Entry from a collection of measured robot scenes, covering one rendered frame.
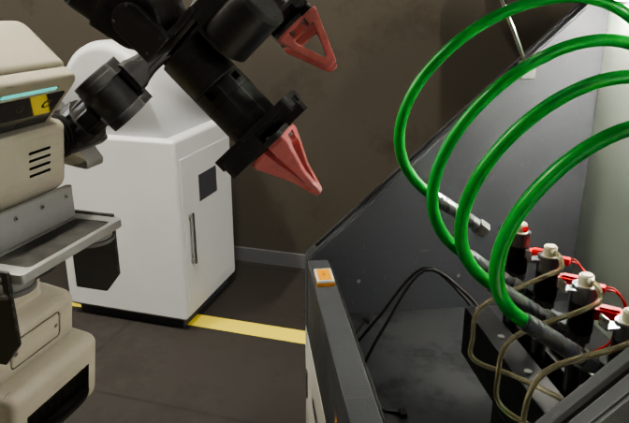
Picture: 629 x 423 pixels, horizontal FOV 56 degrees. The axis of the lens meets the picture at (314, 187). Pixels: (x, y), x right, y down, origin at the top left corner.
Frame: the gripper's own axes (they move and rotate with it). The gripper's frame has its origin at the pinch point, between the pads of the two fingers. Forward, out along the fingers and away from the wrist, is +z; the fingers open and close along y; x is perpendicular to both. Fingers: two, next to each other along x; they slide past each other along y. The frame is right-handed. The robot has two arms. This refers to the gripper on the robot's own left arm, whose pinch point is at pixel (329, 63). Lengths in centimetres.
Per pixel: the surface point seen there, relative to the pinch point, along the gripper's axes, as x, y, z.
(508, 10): -19.0, -11.6, 11.9
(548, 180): -4.6, -32.2, 25.2
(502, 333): 8.0, -3.1, 44.0
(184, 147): 56, 160, -39
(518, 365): 9.1, -10.4, 45.5
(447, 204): 1.7, -6.8, 25.1
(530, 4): -21.4, -11.3, 13.1
